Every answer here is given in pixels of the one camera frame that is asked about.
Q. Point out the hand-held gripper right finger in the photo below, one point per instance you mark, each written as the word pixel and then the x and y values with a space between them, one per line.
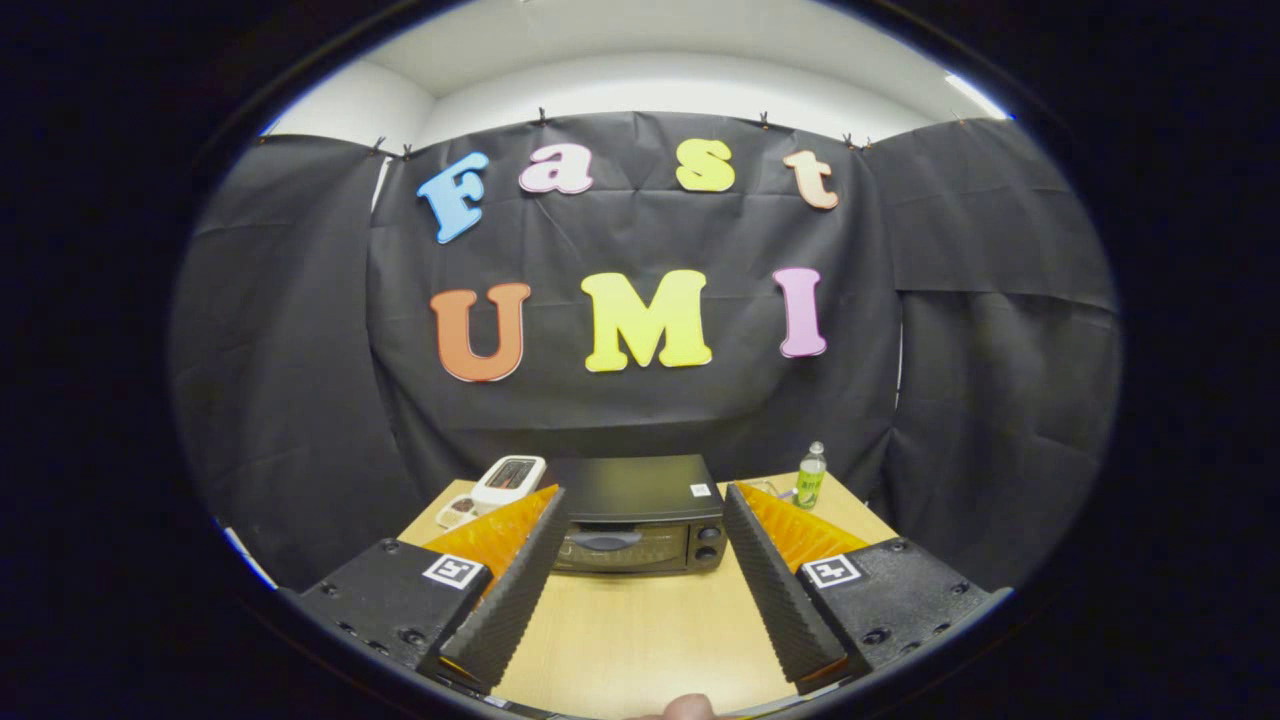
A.
pixel 775 590

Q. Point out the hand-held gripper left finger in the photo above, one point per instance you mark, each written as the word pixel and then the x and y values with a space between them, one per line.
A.
pixel 510 600

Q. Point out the black toaster oven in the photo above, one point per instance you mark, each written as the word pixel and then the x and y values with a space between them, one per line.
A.
pixel 630 485

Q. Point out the clear glass container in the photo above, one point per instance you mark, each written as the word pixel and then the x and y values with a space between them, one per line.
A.
pixel 765 488

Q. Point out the small white dish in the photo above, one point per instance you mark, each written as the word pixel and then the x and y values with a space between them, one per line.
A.
pixel 458 510

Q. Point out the green label plastic bottle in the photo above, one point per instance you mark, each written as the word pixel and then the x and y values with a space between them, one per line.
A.
pixel 811 485

